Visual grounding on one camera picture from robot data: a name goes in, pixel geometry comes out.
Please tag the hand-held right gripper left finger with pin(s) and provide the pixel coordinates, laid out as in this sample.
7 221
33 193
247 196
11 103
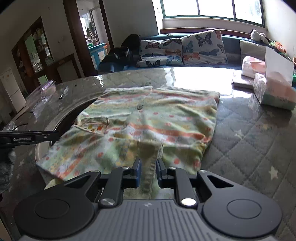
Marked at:
138 173

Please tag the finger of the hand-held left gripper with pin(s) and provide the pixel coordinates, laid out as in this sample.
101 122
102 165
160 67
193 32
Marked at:
46 135

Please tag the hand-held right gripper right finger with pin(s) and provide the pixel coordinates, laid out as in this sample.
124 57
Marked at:
159 173

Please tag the pale green floral shirt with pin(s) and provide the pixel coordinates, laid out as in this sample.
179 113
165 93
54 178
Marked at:
161 120

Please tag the clear plastic box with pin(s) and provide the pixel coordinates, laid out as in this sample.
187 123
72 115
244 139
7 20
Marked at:
41 97

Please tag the black pen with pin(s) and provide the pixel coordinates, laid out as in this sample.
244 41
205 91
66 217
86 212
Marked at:
63 93

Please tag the white refrigerator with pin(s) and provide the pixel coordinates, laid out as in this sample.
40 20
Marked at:
11 90

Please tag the grey quilted star tablecloth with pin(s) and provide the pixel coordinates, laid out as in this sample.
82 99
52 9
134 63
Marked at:
242 150

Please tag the blue cabinet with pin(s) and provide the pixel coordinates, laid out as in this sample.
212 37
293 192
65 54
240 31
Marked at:
97 54

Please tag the black open bag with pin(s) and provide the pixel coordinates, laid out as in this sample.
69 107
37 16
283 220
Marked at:
118 55

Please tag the small butterfly print pillow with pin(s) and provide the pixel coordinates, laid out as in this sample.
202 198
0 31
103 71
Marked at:
159 61
161 46

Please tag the flat grey book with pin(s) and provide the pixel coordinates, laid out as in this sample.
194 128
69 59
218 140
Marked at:
242 82

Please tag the black backpack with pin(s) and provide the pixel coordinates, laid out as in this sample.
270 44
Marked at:
131 44

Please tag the large butterfly print pillow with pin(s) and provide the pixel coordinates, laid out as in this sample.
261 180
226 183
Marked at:
203 48

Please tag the pink and white packet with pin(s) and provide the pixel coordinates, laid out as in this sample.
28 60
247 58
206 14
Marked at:
252 67

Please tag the pink and teal tissue box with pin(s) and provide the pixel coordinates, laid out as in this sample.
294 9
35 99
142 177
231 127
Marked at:
275 92

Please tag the blue bench sofa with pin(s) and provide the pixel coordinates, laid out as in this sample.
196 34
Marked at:
232 46

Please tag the grey pillow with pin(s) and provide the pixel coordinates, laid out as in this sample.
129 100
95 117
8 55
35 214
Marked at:
252 51

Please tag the white card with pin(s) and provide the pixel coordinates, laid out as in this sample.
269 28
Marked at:
277 64

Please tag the white stuffed toy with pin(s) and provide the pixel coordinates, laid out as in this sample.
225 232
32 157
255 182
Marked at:
259 36

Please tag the green framed window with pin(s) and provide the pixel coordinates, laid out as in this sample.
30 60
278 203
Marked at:
212 8

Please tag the orange stuffed toy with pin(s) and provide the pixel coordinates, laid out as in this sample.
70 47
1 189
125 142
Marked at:
278 46

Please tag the dark wooden door frame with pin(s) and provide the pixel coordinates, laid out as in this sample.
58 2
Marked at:
76 41

